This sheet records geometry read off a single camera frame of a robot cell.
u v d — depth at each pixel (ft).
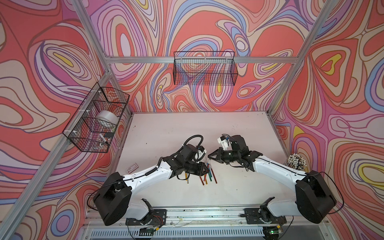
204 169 2.49
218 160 2.53
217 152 2.44
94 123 2.57
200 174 2.26
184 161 2.05
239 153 2.13
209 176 2.85
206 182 2.77
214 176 2.85
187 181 2.78
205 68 3.14
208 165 2.98
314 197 1.37
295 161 2.40
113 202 1.35
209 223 2.41
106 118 2.39
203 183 2.76
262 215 2.19
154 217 2.37
